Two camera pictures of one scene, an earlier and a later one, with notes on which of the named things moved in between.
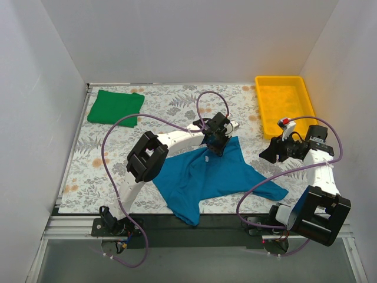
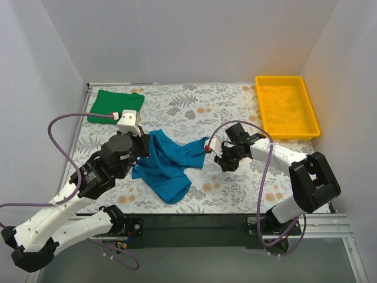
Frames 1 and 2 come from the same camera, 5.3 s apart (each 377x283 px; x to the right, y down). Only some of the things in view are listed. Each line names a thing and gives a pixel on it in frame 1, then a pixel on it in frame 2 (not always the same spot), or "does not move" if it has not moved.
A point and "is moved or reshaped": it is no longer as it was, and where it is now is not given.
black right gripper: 279,149 to 225,157
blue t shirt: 189,175 is moved or reshaped
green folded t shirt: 109,107 does not move
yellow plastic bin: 284,96 does not move
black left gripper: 218,144 to 144,142
